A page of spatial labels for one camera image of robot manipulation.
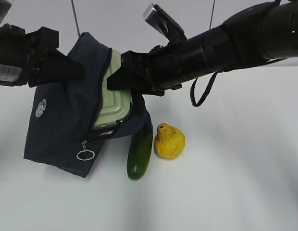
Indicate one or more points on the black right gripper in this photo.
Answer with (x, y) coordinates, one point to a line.
(149, 73)

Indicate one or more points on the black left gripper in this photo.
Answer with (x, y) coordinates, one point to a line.
(20, 52)

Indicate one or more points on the glass container with green lid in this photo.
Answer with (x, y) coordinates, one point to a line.
(115, 105)

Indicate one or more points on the green cucumber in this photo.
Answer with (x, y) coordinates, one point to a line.
(139, 153)

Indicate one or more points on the yellow pear-shaped gourd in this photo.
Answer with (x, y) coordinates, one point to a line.
(169, 142)

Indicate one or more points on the dark navy fabric lunch bag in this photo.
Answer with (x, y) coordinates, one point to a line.
(60, 130)

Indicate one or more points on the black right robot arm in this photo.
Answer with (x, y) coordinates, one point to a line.
(259, 35)

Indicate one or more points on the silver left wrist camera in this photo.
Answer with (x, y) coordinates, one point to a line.
(5, 6)

